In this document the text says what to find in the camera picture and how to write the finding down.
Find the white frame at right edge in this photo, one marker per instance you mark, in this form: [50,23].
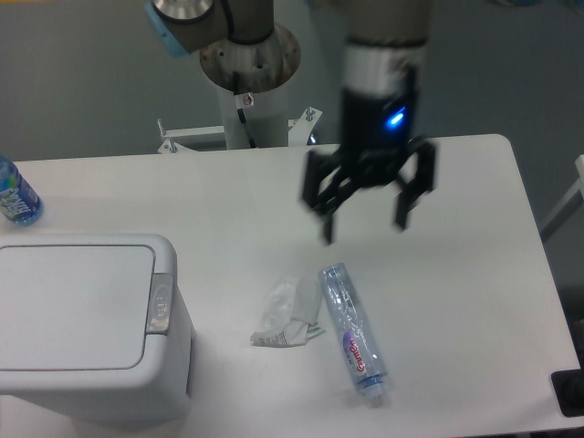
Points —
[567,205]

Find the blue labelled water bottle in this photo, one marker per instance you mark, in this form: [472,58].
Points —
[20,203]

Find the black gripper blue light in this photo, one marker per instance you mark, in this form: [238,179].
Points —
[374,145]

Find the clear crushed plastic bottle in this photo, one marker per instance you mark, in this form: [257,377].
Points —
[360,351]

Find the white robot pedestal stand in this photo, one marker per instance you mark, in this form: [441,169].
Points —
[250,120]

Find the crumpled clear plastic wrapper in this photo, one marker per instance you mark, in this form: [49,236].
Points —
[290,315]

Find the white push-lid trash can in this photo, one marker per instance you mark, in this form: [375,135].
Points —
[95,326]

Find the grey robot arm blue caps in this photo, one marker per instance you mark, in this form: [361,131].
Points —
[250,59]

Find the black clamp at table edge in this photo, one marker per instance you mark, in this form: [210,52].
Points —
[568,386]

